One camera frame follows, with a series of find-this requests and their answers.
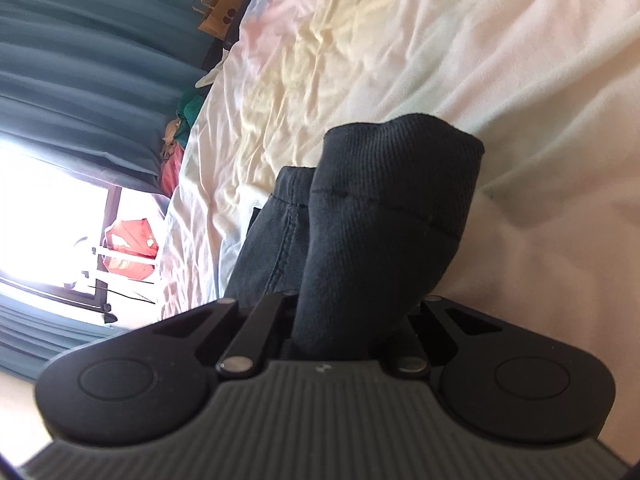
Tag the pastel bed duvet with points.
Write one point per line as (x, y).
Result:
(551, 87)

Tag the white cloth on armchair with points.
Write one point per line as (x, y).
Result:
(210, 77)

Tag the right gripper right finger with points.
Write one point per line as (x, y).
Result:
(425, 344)

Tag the right teal curtain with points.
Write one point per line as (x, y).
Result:
(89, 85)

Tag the green garment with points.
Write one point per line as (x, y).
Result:
(187, 111)

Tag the black clothes garment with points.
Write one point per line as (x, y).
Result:
(363, 236)

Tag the red hanging garment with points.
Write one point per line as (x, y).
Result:
(131, 249)

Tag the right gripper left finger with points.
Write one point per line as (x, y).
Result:
(249, 348)

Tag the black framed window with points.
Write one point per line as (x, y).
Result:
(46, 209)

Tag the teal curtain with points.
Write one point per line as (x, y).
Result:
(31, 337)
(89, 85)

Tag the left teal curtain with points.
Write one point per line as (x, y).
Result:
(31, 337)

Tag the brown paper bag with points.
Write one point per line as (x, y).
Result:
(216, 16)

